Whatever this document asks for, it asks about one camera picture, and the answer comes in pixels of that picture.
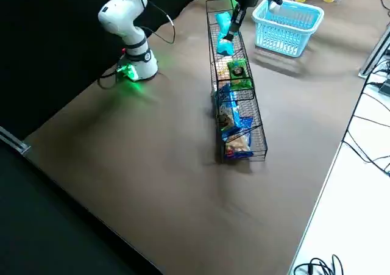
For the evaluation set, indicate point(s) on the aluminium frame profile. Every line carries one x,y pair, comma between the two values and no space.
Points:
15,141

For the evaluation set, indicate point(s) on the blue cookie bag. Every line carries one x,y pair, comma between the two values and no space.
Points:
237,145

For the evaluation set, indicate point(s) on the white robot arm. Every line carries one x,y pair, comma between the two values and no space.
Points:
134,34

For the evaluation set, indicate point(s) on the white desk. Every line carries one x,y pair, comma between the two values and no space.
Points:
350,211

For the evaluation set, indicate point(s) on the white cookie snack bag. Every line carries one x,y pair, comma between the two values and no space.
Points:
227,115

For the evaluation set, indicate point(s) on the green snack bag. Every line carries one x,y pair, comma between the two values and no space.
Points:
237,69

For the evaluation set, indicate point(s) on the teal chips bag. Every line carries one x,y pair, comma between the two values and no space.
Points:
222,23
225,47

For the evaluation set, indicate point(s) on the long blue snack bag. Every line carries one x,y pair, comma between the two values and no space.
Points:
227,93

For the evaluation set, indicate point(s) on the aluminium camera post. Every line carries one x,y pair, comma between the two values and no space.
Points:
373,55

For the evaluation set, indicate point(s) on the light blue plastic basket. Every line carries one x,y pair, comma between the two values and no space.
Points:
289,28

